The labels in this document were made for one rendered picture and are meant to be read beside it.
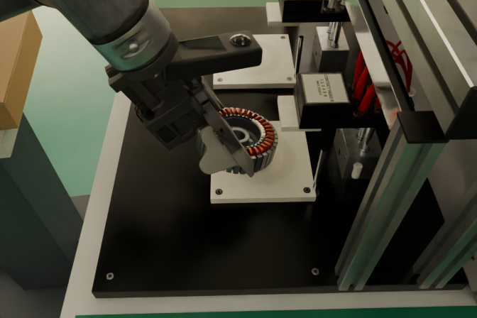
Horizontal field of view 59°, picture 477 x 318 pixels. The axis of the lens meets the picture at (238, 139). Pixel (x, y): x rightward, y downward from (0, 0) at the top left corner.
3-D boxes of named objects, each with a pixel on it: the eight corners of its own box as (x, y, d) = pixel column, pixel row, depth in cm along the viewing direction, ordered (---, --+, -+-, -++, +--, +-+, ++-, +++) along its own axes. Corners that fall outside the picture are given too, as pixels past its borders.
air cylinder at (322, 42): (317, 74, 78) (321, 50, 74) (311, 50, 83) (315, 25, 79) (344, 74, 79) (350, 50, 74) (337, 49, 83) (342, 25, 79)
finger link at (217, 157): (221, 194, 55) (182, 138, 53) (260, 170, 55) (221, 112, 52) (223, 204, 52) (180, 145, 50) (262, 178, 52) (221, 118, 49)
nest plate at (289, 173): (210, 204, 60) (210, 199, 59) (212, 126, 70) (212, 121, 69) (315, 201, 60) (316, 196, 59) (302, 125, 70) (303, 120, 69)
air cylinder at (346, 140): (341, 179, 63) (348, 156, 58) (332, 141, 68) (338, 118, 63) (375, 179, 63) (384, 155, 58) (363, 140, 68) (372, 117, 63)
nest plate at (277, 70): (213, 89, 76) (213, 84, 75) (214, 40, 86) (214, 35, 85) (296, 88, 76) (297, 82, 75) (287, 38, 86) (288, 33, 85)
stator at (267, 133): (209, 182, 54) (214, 160, 52) (187, 128, 62) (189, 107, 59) (285, 171, 58) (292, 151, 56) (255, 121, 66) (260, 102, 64)
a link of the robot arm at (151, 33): (141, -19, 44) (158, 15, 38) (165, 13, 47) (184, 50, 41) (83, 20, 44) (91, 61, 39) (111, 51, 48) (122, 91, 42)
